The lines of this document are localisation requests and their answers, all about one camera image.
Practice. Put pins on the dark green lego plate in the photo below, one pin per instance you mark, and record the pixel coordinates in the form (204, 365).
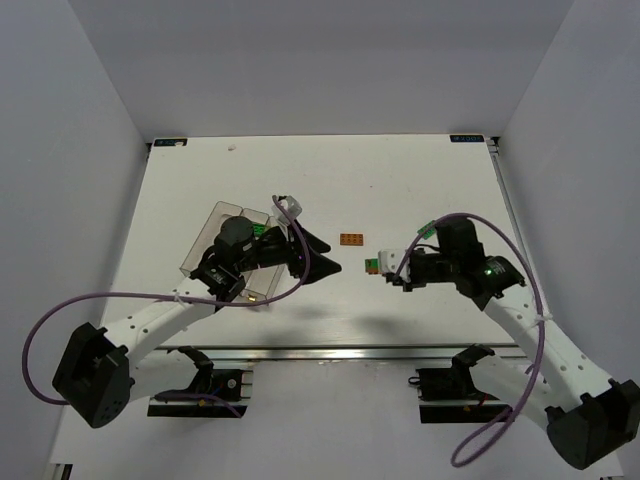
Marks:
(372, 262)

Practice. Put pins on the blue label left corner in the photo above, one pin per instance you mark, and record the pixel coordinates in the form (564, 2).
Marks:
(170, 142)

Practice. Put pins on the clear plastic container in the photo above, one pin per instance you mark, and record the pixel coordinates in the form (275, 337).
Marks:
(205, 239)
(261, 284)

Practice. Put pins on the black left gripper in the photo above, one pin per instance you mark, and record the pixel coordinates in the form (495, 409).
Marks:
(296, 255)

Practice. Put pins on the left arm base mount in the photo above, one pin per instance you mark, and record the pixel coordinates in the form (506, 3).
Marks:
(214, 393)

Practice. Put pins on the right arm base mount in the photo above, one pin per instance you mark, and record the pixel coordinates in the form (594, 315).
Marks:
(446, 399)

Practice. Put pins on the orange lego plate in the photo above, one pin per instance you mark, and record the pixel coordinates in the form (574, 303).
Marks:
(351, 239)

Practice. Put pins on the clear plastic container right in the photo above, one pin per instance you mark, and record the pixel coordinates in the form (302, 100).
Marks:
(261, 284)

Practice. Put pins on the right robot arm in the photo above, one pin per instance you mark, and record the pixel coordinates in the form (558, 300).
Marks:
(585, 413)

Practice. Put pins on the clear plastic container left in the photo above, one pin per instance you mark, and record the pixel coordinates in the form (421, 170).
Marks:
(205, 239)

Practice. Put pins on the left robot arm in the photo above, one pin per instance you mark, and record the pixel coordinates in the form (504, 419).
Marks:
(103, 369)

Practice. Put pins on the orange long lego brick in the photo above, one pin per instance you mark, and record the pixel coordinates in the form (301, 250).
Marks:
(372, 269)

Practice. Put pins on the dark green square lego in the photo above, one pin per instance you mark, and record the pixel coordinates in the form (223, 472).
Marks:
(259, 230)

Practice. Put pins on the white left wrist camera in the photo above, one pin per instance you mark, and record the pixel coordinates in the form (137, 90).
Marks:
(286, 203)

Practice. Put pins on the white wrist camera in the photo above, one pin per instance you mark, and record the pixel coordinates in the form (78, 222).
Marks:
(394, 262)
(286, 203)

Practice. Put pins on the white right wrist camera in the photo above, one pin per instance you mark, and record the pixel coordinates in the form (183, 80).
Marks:
(394, 262)

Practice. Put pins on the blue label right corner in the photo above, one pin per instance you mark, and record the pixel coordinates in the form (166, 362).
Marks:
(466, 138)

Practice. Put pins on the blue label corner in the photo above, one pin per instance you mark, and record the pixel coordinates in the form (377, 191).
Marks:
(170, 142)
(466, 138)

